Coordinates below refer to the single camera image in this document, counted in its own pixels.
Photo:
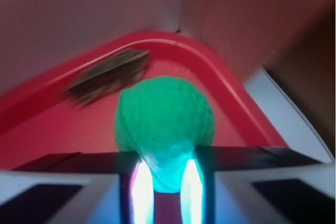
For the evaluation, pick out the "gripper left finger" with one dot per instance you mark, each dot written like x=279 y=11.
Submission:
x=78 y=188

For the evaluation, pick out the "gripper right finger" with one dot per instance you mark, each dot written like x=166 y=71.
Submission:
x=257 y=185

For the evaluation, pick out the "brown bark piece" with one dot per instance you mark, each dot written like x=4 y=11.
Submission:
x=110 y=75

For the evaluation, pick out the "brown cardboard panel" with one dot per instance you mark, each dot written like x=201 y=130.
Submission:
x=293 y=40

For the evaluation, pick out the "orange plastic tray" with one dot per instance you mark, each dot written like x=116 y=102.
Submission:
x=37 y=120

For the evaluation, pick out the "green dimpled ball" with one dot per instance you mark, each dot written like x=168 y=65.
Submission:
x=163 y=119

